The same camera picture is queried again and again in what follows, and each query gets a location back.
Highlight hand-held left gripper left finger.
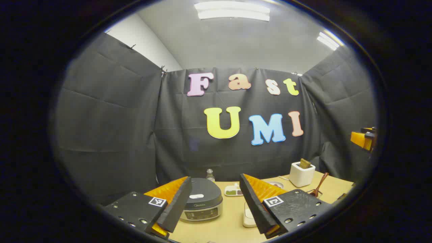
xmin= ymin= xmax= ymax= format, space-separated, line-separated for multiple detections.
xmin=103 ymin=176 xmax=193 ymax=240

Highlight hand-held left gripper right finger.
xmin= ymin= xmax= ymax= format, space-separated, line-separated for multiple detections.
xmin=239 ymin=173 xmax=333 ymax=239

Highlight white rice container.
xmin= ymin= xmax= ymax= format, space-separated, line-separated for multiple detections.
xmin=242 ymin=202 xmax=259 ymax=228

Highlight black and silver rice cooker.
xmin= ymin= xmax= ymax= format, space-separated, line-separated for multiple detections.
xmin=179 ymin=178 xmax=223 ymax=222

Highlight brown wooden spoon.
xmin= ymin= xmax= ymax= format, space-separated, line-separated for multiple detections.
xmin=310 ymin=172 xmax=329 ymax=198

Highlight white divided dish of beans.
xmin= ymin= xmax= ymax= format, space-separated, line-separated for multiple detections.
xmin=224 ymin=183 xmax=244 ymax=197

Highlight white toaster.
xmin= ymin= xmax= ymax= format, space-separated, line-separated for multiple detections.
xmin=289 ymin=161 xmax=316 ymax=188

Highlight small ceiling light panel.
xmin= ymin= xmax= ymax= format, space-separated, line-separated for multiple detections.
xmin=317 ymin=30 xmax=345 ymax=51

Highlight large ceiling light panel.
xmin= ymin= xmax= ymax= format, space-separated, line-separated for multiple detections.
xmin=194 ymin=1 xmax=270 ymax=22

